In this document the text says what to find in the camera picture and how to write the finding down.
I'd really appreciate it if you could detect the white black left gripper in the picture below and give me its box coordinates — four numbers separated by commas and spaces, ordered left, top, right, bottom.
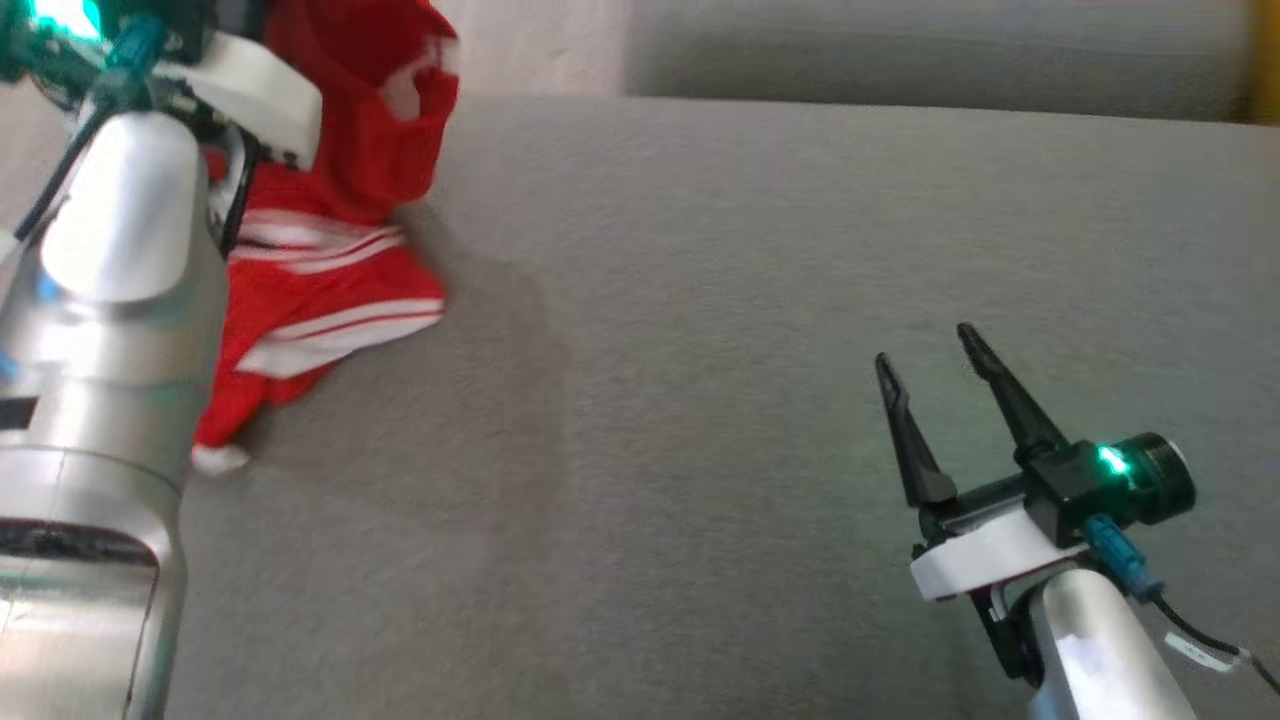
158, 30, 324, 171

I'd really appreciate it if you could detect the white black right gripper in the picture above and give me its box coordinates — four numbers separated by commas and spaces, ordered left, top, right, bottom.
875, 323, 1091, 603

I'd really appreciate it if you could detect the red garment with white stripes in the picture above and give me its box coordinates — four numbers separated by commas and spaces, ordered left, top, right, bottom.
192, 0, 461, 476

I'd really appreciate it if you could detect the large grey sofa seat cushion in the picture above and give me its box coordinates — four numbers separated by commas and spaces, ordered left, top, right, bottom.
0, 90, 1280, 720

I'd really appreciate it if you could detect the grey sofa ottoman cushion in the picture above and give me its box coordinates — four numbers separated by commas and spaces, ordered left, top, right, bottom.
625, 0, 1256, 123

